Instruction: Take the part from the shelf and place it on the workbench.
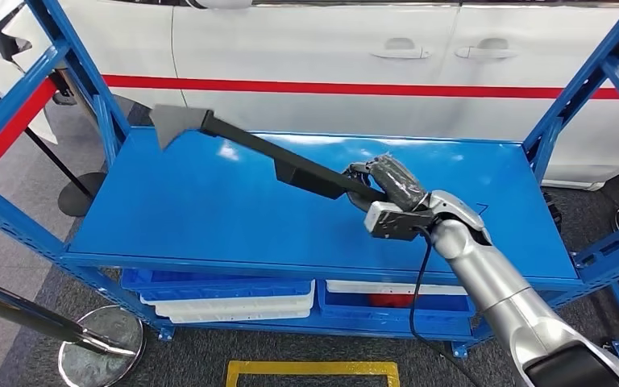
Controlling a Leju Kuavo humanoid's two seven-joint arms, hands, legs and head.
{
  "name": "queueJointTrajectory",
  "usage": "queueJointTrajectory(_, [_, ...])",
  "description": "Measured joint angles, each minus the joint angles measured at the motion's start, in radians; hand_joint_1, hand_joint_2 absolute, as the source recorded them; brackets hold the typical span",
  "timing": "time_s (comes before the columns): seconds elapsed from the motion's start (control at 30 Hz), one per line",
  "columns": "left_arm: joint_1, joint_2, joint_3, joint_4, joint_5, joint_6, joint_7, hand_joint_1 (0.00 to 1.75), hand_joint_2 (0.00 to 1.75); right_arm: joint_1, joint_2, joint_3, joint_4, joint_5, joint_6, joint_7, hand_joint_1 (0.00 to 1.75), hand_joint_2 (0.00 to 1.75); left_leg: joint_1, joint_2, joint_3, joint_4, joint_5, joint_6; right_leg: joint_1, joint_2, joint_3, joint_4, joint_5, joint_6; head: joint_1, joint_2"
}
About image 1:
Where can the long black plastic panel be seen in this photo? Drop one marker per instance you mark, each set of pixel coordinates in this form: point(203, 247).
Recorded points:
point(299, 165)

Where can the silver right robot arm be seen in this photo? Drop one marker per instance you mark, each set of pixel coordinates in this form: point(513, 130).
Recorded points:
point(491, 283)

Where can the red barrier belt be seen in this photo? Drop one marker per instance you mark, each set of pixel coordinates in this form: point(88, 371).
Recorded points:
point(10, 128)
point(341, 88)

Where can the blue plastic bin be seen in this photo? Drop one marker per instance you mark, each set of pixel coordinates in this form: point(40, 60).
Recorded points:
point(341, 310)
point(208, 286)

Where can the white plastic bin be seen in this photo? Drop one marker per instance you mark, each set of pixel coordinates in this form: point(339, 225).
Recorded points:
point(235, 318)
point(235, 307)
point(384, 288)

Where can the red item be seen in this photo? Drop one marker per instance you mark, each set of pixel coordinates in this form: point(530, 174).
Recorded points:
point(389, 300)

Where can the white car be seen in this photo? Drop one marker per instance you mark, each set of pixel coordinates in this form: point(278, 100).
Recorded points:
point(315, 42)

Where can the yellow tape square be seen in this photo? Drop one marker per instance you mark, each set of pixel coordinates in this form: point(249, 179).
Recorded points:
point(315, 367)

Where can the thin black stanchion post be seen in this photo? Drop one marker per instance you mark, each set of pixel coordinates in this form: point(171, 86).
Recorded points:
point(77, 197)

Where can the chrome stanchion post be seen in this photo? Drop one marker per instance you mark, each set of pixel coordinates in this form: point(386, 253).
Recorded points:
point(21, 315)

